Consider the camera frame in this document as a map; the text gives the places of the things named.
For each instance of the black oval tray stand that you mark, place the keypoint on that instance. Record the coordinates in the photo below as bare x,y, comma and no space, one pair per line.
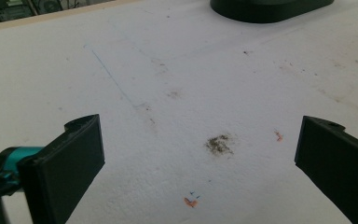
267,12

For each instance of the black computer tower with fan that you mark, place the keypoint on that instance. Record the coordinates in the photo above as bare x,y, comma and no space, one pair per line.
48,5

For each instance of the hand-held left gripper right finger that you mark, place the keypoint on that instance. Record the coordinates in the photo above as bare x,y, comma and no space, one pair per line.
338,168

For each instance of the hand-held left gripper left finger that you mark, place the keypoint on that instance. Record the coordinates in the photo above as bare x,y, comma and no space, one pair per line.
65,174

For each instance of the black computer case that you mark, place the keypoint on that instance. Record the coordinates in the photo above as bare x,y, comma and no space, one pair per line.
12,12

